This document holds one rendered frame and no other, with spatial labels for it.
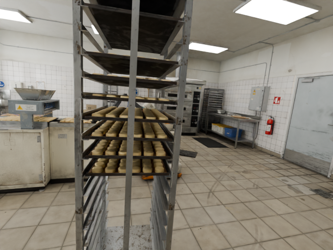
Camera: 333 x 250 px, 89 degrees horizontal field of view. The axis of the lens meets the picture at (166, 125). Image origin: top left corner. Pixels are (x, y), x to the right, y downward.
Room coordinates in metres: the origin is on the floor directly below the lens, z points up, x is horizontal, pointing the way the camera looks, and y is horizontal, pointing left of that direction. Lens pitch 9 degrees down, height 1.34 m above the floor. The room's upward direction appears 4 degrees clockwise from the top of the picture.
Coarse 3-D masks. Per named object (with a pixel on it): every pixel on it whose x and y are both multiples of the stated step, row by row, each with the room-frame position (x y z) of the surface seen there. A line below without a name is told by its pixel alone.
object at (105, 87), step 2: (104, 44) 1.31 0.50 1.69; (104, 46) 1.31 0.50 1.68; (106, 46) 1.32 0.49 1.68; (104, 48) 1.31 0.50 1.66; (106, 48) 1.32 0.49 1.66; (104, 50) 1.31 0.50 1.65; (106, 50) 1.32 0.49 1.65; (108, 50) 1.34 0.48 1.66; (106, 52) 1.32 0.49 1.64; (108, 52) 1.34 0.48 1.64; (104, 72) 1.31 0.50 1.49; (106, 72) 1.32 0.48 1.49; (104, 74) 1.31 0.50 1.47; (106, 74) 1.32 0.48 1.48; (104, 86) 1.31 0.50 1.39; (106, 86) 1.32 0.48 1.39; (104, 88) 1.31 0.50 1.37; (106, 88) 1.32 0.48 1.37; (104, 90) 1.31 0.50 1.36; (106, 90) 1.32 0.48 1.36; (104, 92) 1.31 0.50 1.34; (106, 92) 1.32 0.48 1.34; (104, 100) 1.31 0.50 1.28; (106, 100) 1.32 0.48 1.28; (104, 102) 1.31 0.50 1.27; (106, 102) 1.32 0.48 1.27; (104, 104) 1.31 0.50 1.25; (106, 104) 1.32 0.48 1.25
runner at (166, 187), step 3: (162, 177) 0.96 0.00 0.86; (165, 177) 0.94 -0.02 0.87; (162, 180) 0.92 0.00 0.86; (165, 180) 0.93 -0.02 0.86; (162, 183) 0.89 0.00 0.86; (165, 183) 0.89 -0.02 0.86; (168, 183) 0.84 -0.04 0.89; (165, 186) 0.86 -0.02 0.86; (168, 186) 0.83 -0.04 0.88; (165, 189) 0.82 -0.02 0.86; (168, 189) 0.82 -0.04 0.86; (165, 192) 0.80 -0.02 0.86; (168, 192) 0.80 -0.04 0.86
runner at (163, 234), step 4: (152, 184) 1.36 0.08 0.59; (156, 196) 1.18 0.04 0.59; (156, 200) 1.13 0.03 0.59; (156, 204) 1.08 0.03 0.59; (156, 208) 1.04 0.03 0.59; (160, 216) 0.97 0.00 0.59; (160, 220) 0.93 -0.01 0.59; (160, 224) 0.90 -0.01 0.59; (160, 228) 0.87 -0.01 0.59; (164, 228) 0.85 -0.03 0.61; (160, 232) 0.84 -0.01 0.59; (164, 232) 0.84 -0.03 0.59; (164, 236) 0.81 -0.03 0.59; (164, 240) 0.79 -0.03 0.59
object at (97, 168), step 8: (96, 160) 0.92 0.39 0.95; (104, 160) 0.88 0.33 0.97; (112, 160) 0.89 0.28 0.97; (120, 160) 0.91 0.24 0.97; (136, 160) 0.92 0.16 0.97; (144, 160) 0.93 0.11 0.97; (152, 160) 0.99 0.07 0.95; (160, 160) 0.95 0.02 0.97; (96, 168) 0.78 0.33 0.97; (104, 168) 0.83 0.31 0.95; (112, 168) 0.79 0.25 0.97; (120, 168) 0.80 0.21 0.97; (136, 168) 0.81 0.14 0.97; (144, 168) 0.82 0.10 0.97; (152, 168) 0.87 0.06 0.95; (160, 168) 0.84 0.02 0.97
